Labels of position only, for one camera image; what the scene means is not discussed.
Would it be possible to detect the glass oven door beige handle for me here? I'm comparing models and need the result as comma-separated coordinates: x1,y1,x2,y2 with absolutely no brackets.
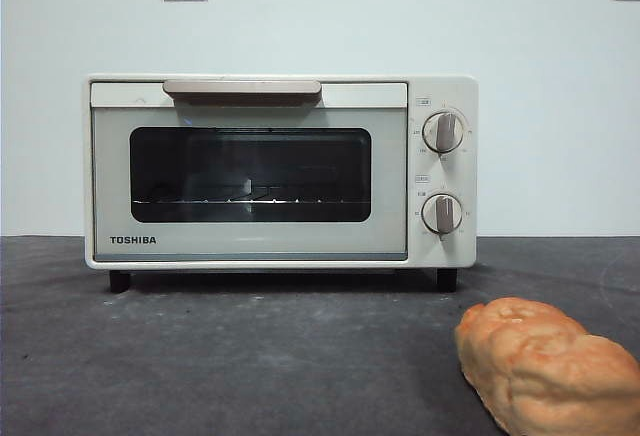
89,79,409,262

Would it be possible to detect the golden bread loaf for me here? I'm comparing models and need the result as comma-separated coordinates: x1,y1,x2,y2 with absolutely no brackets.
453,297,640,436

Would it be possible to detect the beige oven knob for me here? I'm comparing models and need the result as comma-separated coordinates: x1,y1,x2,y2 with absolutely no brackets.
421,192,464,235
422,111,464,154

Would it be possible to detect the white Toshiba toaster oven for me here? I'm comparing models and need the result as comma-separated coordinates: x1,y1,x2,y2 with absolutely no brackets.
82,73,480,293

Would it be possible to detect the metal wire oven rack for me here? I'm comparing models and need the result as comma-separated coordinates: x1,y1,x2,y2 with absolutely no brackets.
132,183,372,207

